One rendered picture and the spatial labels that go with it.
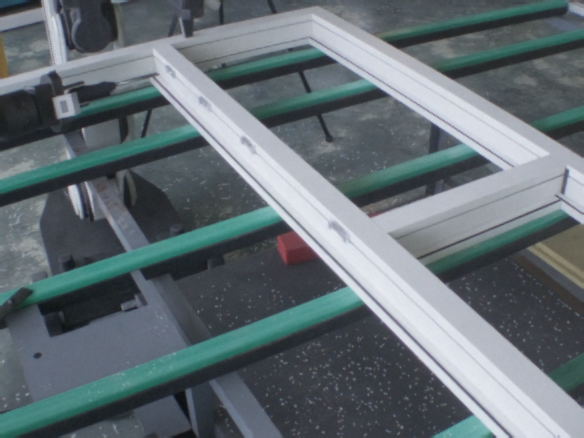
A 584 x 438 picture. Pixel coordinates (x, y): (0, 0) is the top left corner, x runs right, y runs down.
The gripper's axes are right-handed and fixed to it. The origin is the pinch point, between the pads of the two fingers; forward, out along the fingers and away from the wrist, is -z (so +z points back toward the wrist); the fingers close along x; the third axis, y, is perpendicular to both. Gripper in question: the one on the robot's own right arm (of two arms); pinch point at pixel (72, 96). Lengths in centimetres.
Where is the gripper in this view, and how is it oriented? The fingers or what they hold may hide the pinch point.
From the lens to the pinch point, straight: 157.3
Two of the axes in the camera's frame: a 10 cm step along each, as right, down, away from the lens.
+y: -7.3, -0.6, 6.8
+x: -1.8, -9.4, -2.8
